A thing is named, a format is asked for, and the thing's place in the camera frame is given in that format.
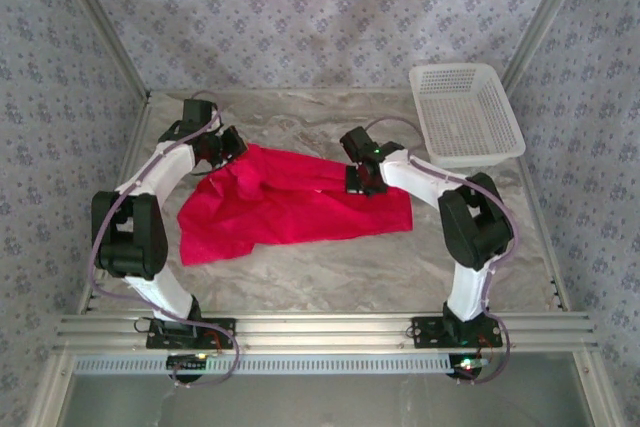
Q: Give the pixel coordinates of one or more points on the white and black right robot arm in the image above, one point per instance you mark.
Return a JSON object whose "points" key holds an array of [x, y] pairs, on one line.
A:
{"points": [[470, 237]]}

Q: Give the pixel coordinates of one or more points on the red t-shirt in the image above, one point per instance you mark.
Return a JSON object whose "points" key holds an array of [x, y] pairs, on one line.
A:
{"points": [[300, 212]]}

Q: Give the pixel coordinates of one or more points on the white perforated plastic basket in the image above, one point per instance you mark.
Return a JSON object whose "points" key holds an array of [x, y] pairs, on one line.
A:
{"points": [[465, 117]]}

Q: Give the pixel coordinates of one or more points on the aluminium frame post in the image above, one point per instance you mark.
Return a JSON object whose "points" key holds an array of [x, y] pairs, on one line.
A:
{"points": [[544, 22], [106, 22]]}

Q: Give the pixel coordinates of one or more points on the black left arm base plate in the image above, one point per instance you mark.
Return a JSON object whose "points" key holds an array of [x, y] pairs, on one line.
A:
{"points": [[230, 324]]}

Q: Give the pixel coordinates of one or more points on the aluminium frame leg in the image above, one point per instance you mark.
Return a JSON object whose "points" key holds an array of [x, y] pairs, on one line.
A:
{"points": [[50, 387], [592, 387]]}

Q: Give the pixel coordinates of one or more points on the black controller board green light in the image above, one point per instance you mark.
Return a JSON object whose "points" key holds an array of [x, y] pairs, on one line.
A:
{"points": [[467, 364], [187, 361]]}

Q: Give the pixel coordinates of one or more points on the aluminium mounting rail beam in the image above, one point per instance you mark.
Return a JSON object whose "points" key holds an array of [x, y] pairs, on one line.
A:
{"points": [[325, 332]]}

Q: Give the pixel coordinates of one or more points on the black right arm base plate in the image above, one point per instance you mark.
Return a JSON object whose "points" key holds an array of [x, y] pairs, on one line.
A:
{"points": [[425, 339]]}

